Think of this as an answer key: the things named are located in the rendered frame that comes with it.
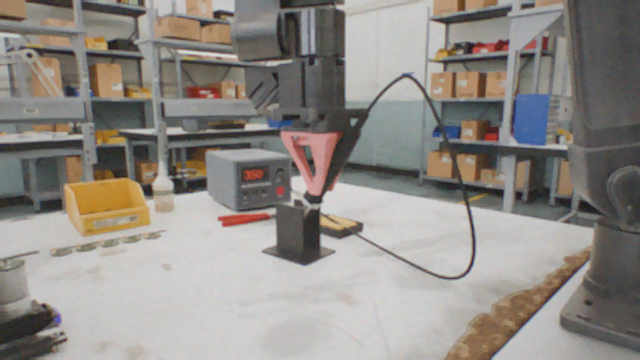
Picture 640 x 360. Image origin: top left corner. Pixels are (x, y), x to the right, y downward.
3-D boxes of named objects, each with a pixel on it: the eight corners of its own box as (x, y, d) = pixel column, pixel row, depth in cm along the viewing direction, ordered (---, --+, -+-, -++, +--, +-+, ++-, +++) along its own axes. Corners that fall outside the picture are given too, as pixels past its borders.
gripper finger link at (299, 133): (280, 194, 48) (278, 113, 47) (318, 185, 54) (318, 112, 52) (326, 202, 44) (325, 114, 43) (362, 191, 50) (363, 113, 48)
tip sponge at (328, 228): (363, 231, 62) (364, 221, 61) (339, 239, 58) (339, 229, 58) (327, 221, 67) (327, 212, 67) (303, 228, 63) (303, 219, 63)
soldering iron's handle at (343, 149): (312, 206, 49) (368, 120, 42) (300, 192, 49) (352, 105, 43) (325, 203, 50) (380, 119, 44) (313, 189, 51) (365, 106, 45)
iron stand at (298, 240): (290, 288, 50) (325, 235, 45) (250, 238, 54) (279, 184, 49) (321, 273, 55) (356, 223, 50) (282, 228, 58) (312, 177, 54)
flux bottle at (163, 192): (152, 213, 72) (147, 157, 70) (158, 208, 75) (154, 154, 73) (172, 212, 72) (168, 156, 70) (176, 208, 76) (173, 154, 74)
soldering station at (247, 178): (293, 206, 77) (292, 155, 76) (235, 214, 71) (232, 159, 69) (259, 192, 90) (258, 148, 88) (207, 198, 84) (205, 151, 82)
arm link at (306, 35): (277, 67, 45) (275, 0, 44) (297, 71, 50) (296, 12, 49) (336, 64, 43) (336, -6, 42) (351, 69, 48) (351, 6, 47)
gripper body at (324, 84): (269, 125, 46) (267, 56, 44) (325, 122, 53) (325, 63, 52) (314, 126, 42) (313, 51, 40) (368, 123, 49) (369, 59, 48)
